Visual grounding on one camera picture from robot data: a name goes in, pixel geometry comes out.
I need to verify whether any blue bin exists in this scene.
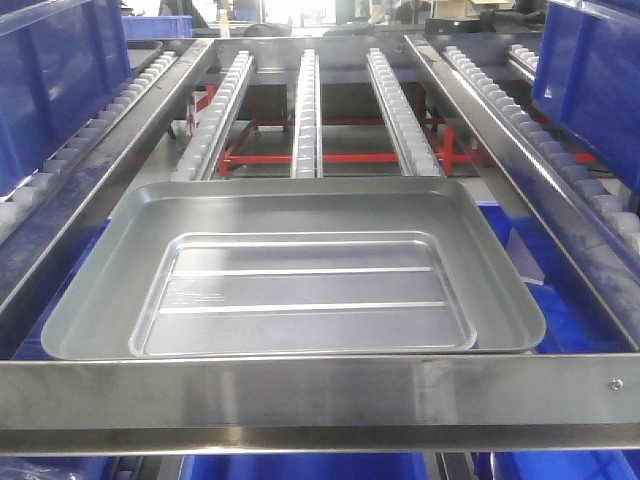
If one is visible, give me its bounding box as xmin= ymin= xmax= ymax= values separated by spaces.
xmin=1 ymin=1 xmax=132 ymax=195
xmin=532 ymin=1 xmax=639 ymax=193

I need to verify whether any blue bin upper left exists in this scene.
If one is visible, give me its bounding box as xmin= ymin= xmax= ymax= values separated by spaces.
xmin=1 ymin=1 xmax=132 ymax=195

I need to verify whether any blue bin upper right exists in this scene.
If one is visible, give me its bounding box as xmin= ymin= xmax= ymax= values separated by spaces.
xmin=532 ymin=1 xmax=639 ymax=193

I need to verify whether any red metal cart frame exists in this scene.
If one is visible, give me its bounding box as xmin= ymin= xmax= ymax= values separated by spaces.
xmin=188 ymin=85 xmax=471 ymax=176

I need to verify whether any large grey metal tray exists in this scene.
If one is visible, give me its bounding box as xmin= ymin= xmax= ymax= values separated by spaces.
xmin=42 ymin=177 xmax=546 ymax=360

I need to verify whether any steel lane divider right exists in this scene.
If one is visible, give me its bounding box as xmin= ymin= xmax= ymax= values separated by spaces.
xmin=404 ymin=36 xmax=639 ymax=348

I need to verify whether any roller track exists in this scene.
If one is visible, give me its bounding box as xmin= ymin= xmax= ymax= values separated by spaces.
xmin=170 ymin=50 xmax=254 ymax=181
xmin=442 ymin=46 xmax=639 ymax=254
xmin=1 ymin=50 xmax=177 ymax=242
xmin=366 ymin=48 xmax=443 ymax=177
xmin=290 ymin=49 xmax=323 ymax=179

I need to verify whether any far right roller track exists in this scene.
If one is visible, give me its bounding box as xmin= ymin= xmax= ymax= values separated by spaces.
xmin=442 ymin=46 xmax=639 ymax=254

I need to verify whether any steel lane divider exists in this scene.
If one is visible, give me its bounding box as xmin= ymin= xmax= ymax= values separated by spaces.
xmin=404 ymin=36 xmax=639 ymax=348
xmin=1 ymin=39 xmax=214 ymax=359

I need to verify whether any small silver ridged tray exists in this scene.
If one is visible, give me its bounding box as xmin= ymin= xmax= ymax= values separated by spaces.
xmin=129 ymin=231 xmax=477 ymax=357

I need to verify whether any steel lane divider left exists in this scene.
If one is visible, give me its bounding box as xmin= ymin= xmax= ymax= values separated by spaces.
xmin=1 ymin=39 xmax=214 ymax=359

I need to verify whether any steel rack front rail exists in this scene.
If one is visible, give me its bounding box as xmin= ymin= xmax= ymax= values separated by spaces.
xmin=1 ymin=354 xmax=639 ymax=456

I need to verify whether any far left roller track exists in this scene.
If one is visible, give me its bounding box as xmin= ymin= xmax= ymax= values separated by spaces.
xmin=1 ymin=50 xmax=177 ymax=242

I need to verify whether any centre roller track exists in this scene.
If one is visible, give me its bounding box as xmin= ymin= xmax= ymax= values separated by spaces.
xmin=290 ymin=49 xmax=323 ymax=179

